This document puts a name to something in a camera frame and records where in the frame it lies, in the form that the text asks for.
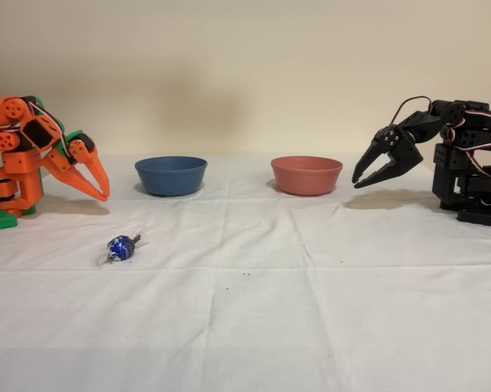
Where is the pink bowl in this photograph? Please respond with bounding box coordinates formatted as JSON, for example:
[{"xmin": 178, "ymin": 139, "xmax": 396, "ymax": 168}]
[{"xmin": 270, "ymin": 155, "xmax": 344, "ymax": 196}]

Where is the looped cable on black arm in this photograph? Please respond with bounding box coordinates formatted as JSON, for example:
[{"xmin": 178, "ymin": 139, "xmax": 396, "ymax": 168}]
[{"xmin": 390, "ymin": 96, "xmax": 434, "ymax": 126}]

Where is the green arm base plate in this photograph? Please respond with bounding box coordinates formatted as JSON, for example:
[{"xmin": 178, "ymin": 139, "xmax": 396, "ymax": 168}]
[{"xmin": 0, "ymin": 169, "xmax": 18, "ymax": 233}]

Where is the looped cable on orange arm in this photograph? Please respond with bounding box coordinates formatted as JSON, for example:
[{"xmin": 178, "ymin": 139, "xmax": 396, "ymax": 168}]
[{"xmin": 30, "ymin": 101, "xmax": 74, "ymax": 161}]

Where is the blue bowl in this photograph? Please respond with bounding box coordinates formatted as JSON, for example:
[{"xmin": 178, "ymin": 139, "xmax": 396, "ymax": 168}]
[{"xmin": 134, "ymin": 156, "xmax": 208, "ymax": 198}]

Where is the blue candy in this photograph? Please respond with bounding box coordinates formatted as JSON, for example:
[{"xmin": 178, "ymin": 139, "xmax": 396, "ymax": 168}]
[{"xmin": 93, "ymin": 228, "xmax": 148, "ymax": 269}]

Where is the red white servo cable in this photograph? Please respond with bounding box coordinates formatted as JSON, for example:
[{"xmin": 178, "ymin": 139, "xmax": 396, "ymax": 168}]
[{"xmin": 463, "ymin": 140, "xmax": 491, "ymax": 165}]

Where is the white tablecloth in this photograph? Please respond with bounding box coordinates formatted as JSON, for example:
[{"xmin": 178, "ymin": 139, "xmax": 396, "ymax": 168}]
[{"xmin": 0, "ymin": 153, "xmax": 491, "ymax": 392}]

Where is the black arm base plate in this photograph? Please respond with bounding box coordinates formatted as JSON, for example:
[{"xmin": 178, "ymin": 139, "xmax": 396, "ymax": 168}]
[{"xmin": 457, "ymin": 207, "xmax": 491, "ymax": 228}]

